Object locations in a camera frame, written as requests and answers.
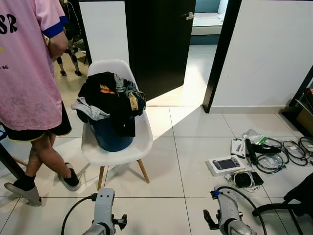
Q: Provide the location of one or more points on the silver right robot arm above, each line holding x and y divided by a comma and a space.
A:
239, 230

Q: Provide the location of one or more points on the black pouch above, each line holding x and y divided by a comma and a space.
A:
244, 179

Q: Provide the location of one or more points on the white game console box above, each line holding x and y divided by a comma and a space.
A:
226, 165

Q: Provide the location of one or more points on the white adapter box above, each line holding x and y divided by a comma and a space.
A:
238, 148

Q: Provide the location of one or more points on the black handheld device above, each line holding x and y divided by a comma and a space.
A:
249, 149

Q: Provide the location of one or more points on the white shell chair wooden legs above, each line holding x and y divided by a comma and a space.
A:
137, 142

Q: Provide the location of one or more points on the dark blue bucket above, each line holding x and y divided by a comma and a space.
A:
110, 139

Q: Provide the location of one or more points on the clear plastic bag green label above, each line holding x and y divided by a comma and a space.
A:
255, 135

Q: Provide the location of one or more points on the light grey garment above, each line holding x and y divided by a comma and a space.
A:
90, 111

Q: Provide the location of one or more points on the black shirt colourful print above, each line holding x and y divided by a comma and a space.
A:
110, 103

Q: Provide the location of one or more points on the garment with khaki waistband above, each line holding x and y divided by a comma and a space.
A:
133, 101

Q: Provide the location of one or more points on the black slanted table leg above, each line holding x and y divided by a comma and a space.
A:
12, 161

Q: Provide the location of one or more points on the grey-green garment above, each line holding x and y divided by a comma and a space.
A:
124, 84

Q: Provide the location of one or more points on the black door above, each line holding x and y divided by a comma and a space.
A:
156, 49

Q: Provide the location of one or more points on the standing humanoid robot legs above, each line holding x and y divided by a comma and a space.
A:
73, 49

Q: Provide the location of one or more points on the person in pink shirt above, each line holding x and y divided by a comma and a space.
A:
24, 63

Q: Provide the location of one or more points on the white mattress teal base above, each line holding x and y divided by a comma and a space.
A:
205, 22

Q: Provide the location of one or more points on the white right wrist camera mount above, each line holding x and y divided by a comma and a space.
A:
227, 205

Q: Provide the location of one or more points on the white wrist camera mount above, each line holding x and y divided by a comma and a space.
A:
103, 205
227, 205

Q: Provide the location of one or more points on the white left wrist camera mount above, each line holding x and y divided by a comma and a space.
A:
103, 205

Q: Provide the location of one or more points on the black door frame post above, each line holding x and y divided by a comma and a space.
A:
84, 34
220, 54

